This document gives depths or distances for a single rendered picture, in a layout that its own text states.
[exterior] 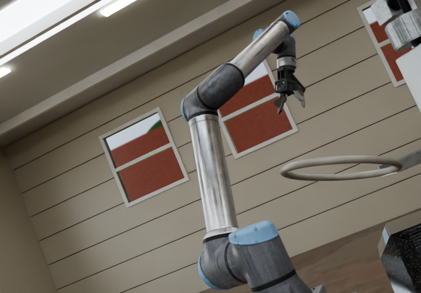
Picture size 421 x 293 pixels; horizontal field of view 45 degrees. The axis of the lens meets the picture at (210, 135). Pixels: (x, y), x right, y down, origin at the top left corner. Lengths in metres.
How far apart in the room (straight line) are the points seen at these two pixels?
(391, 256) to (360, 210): 6.23
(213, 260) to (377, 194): 7.01
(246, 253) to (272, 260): 0.08
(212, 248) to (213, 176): 0.25
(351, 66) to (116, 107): 4.27
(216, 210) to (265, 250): 0.27
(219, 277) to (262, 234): 0.24
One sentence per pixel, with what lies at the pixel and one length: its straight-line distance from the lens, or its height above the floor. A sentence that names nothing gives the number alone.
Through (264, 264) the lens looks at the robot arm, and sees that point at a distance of 1.57.
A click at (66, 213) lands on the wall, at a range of 10.24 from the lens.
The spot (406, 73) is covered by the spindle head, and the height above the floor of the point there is 1.50.
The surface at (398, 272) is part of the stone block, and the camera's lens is 2.38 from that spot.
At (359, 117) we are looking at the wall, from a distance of 8.57.
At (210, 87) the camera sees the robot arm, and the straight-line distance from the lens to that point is 1.83.
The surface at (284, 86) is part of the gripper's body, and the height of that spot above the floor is 1.66.
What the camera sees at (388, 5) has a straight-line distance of 3.42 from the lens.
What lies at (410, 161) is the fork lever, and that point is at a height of 1.14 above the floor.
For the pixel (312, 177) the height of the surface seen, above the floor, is 1.23.
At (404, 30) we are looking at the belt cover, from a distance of 2.45.
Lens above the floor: 1.29
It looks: 7 degrees up
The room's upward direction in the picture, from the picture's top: 23 degrees counter-clockwise
